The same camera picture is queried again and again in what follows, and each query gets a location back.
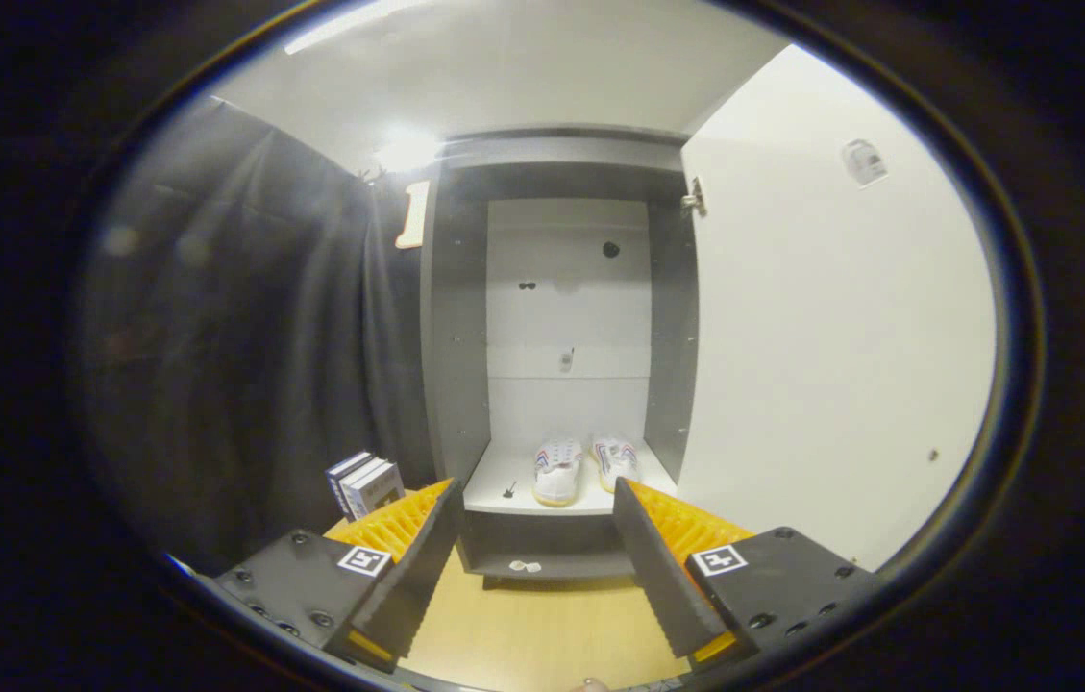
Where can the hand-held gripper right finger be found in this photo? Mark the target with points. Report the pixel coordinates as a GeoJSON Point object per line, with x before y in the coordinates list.
{"type": "Point", "coordinates": [662, 577]}

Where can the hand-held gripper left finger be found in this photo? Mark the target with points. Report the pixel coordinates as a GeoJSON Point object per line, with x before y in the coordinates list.
{"type": "Point", "coordinates": [422, 577]}

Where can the white striped shoe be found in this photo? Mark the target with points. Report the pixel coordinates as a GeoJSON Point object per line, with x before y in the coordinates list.
{"type": "Point", "coordinates": [557, 473]}
{"type": "Point", "coordinates": [616, 463]}

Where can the grey shoe cabinet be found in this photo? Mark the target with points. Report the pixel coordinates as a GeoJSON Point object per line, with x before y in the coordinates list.
{"type": "Point", "coordinates": [456, 336]}

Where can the white shoe cabinet door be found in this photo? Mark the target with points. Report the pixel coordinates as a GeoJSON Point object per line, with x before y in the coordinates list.
{"type": "Point", "coordinates": [821, 365]}

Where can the metal door hinge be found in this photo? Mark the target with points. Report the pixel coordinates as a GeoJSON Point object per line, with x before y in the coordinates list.
{"type": "Point", "coordinates": [694, 198]}

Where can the bright lamp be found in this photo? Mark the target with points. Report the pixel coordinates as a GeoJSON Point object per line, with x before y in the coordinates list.
{"type": "Point", "coordinates": [406, 151]}

